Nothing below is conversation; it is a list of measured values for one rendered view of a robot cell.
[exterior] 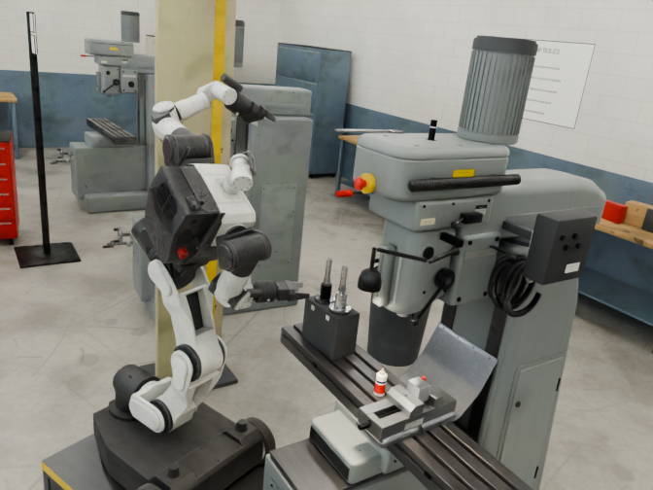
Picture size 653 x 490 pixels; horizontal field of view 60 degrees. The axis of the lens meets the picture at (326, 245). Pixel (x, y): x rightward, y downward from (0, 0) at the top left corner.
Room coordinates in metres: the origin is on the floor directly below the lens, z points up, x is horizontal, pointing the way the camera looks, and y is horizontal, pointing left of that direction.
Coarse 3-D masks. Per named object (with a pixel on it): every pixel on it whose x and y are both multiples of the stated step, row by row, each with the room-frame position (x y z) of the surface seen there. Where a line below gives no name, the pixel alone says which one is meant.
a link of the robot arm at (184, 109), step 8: (192, 96) 2.24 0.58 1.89; (176, 104) 2.19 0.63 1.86; (184, 104) 2.20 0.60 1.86; (192, 104) 2.22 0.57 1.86; (200, 104) 2.23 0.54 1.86; (176, 112) 2.16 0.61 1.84; (184, 112) 2.19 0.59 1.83; (192, 112) 2.22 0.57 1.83; (176, 120) 2.14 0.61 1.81; (184, 120) 2.21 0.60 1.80
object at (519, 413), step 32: (544, 288) 1.92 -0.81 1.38; (576, 288) 2.05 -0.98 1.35; (448, 320) 2.10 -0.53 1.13; (480, 320) 1.98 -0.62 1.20; (512, 320) 1.88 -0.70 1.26; (544, 320) 1.95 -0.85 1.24; (512, 352) 1.87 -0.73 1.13; (544, 352) 1.98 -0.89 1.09; (512, 384) 1.88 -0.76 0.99; (544, 384) 1.98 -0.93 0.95; (480, 416) 1.89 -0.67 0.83; (512, 416) 1.89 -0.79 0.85; (544, 416) 2.01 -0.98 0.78; (512, 448) 1.91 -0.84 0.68; (544, 448) 2.06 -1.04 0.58
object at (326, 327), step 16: (320, 304) 2.12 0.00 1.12; (304, 320) 2.17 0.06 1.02; (320, 320) 2.09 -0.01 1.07; (336, 320) 2.01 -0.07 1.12; (352, 320) 2.06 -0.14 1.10; (304, 336) 2.16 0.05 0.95; (320, 336) 2.08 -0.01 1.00; (336, 336) 2.01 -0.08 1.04; (352, 336) 2.06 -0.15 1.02; (336, 352) 2.02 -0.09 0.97; (352, 352) 2.07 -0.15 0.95
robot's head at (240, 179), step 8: (232, 160) 1.80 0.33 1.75; (240, 160) 1.78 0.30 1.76; (248, 160) 1.81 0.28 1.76; (232, 168) 1.77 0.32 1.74; (240, 168) 1.74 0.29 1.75; (248, 168) 1.76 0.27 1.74; (232, 176) 1.73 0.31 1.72; (240, 176) 1.71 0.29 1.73; (248, 176) 1.72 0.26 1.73; (232, 184) 1.72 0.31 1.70; (240, 184) 1.73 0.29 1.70; (248, 184) 1.73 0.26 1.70
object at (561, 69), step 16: (544, 48) 6.56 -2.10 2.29; (560, 48) 6.40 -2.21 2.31; (576, 48) 6.24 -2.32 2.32; (592, 48) 6.10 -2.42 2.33; (544, 64) 6.52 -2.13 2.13; (560, 64) 6.36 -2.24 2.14; (576, 64) 6.20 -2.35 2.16; (544, 80) 6.48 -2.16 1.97; (560, 80) 6.33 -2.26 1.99; (576, 80) 6.17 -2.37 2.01; (528, 96) 6.62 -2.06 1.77; (544, 96) 6.45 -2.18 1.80; (560, 96) 6.29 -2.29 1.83; (576, 96) 6.13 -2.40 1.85; (528, 112) 6.58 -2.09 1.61; (544, 112) 6.41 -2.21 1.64; (560, 112) 6.25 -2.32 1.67; (576, 112) 6.09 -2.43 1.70
